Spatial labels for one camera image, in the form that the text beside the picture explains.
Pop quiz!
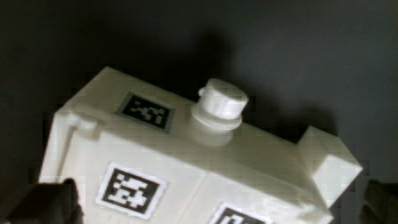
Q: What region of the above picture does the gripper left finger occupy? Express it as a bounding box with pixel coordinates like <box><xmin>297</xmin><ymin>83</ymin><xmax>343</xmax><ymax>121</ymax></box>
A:
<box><xmin>2</xmin><ymin>179</ymin><xmax>84</xmax><ymax>224</ymax></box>

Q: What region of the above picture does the white cabinet door panel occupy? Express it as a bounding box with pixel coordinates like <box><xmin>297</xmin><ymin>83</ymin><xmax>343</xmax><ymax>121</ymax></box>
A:
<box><xmin>39</xmin><ymin>69</ymin><xmax>363</xmax><ymax>224</ymax></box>

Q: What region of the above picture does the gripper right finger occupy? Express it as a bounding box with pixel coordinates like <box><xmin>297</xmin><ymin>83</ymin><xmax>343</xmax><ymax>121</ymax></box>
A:
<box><xmin>359</xmin><ymin>180</ymin><xmax>398</xmax><ymax>224</ymax></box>

